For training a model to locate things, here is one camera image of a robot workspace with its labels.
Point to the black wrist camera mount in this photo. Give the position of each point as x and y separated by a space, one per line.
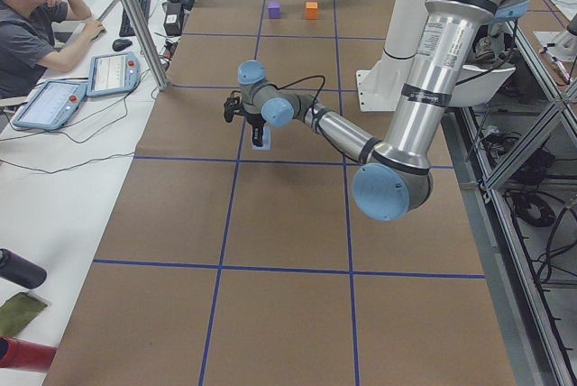
233 106

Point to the far blue teach pendant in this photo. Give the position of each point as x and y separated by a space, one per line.
113 74

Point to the black bottle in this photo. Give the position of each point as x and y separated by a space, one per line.
20 271

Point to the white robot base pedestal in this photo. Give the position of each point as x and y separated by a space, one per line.
379 88

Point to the green cloth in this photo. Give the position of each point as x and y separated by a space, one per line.
19 311

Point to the orange block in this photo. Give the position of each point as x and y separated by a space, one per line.
311 10

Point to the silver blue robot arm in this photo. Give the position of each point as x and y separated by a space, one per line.
394 176

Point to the light blue block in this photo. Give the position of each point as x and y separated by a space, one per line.
267 140

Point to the aluminium frame post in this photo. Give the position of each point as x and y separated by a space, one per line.
148 48

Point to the purple block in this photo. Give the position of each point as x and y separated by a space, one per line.
274 10

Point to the black computer mouse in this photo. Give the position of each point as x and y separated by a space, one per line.
121 44

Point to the near blue teach pendant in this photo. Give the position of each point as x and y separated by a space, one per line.
52 105

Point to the person in grey shirt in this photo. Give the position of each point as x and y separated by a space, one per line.
28 41

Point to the blue teach pendant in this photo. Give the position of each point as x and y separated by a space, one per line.
52 105
113 74

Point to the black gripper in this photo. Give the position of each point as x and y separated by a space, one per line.
253 122

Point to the black power adapter box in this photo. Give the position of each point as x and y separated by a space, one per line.
174 17

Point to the white chair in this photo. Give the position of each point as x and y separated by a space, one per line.
480 90

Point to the red bottle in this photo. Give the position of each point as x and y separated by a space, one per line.
26 356

